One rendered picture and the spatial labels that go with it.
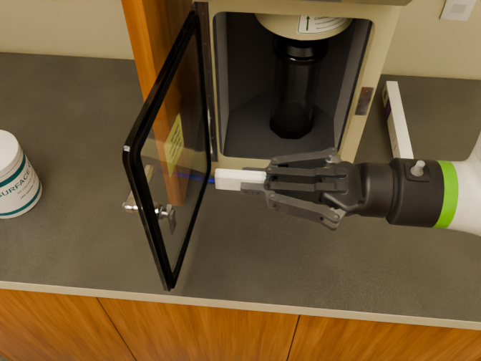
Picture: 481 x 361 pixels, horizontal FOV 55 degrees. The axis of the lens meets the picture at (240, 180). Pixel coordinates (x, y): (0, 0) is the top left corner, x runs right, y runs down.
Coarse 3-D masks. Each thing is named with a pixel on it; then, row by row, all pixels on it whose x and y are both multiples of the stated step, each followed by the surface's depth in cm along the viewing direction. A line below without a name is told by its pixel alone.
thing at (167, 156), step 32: (192, 64) 73; (192, 96) 76; (160, 128) 63; (192, 128) 80; (128, 160) 54; (160, 160) 65; (192, 160) 84; (160, 192) 68; (192, 192) 88; (160, 224) 71
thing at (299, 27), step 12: (264, 24) 79; (276, 24) 77; (288, 24) 76; (300, 24) 76; (312, 24) 76; (324, 24) 76; (336, 24) 77; (348, 24) 79; (288, 36) 77; (300, 36) 77; (312, 36) 77; (324, 36) 77
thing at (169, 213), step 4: (168, 204) 70; (160, 208) 69; (164, 208) 71; (168, 208) 69; (172, 208) 70; (160, 212) 69; (164, 212) 70; (168, 212) 69; (172, 212) 69; (160, 216) 70; (164, 216) 70; (168, 216) 69; (172, 216) 69; (168, 220) 69; (172, 220) 71; (172, 224) 72; (176, 224) 74; (172, 228) 72; (172, 232) 72
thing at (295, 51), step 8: (280, 40) 88; (288, 40) 87; (296, 40) 87; (304, 40) 87; (312, 40) 87; (320, 40) 87; (280, 48) 87; (288, 48) 86; (296, 48) 86; (304, 48) 85; (312, 48) 86; (320, 48) 87; (296, 56) 86; (304, 56) 86
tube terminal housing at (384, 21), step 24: (216, 0) 71; (240, 0) 71; (264, 0) 70; (288, 0) 70; (384, 24) 72; (384, 48) 75; (360, 72) 83; (216, 96) 87; (216, 120) 92; (360, 120) 89; (240, 168) 104
